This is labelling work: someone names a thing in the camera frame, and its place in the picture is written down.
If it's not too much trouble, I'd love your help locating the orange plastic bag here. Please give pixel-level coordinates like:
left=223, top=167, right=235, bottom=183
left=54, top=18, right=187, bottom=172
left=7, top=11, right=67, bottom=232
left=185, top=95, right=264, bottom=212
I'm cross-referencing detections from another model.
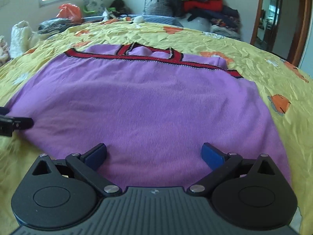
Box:
left=56, top=3, right=82, bottom=23

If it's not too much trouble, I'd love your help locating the pile of dark clothes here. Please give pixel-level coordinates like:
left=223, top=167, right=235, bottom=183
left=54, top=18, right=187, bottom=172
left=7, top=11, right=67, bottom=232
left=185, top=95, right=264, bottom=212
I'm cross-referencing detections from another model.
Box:
left=169, top=0, right=241, bottom=40

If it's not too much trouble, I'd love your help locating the wooden door frame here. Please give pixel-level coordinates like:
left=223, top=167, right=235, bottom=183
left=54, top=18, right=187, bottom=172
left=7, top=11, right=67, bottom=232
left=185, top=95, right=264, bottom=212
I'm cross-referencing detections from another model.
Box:
left=250, top=0, right=312, bottom=67

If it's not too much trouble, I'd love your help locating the blue striped blanket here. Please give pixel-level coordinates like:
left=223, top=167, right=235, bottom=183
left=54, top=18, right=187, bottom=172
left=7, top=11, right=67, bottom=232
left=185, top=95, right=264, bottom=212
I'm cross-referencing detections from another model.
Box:
left=122, top=14, right=184, bottom=28

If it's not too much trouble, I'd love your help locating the floral white pillow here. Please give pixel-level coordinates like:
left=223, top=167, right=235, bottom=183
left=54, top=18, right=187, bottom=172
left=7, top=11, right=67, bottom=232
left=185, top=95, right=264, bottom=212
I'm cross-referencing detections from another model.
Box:
left=83, top=0, right=105, bottom=15

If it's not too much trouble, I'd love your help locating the purple sweater red collar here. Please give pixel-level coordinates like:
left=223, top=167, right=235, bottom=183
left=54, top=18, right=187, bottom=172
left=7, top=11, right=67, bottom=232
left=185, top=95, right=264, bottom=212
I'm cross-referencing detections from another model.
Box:
left=7, top=43, right=291, bottom=188

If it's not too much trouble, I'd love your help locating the yellow carrot print bedspread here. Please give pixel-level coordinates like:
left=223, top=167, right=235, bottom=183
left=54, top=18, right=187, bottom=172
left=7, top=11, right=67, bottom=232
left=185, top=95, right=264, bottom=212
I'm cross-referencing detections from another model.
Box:
left=1, top=21, right=312, bottom=234

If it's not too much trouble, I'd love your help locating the checkered houndstooth bag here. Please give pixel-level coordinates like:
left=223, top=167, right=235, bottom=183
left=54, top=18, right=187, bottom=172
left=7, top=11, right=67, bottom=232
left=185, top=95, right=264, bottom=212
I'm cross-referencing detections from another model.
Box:
left=143, top=0, right=174, bottom=17

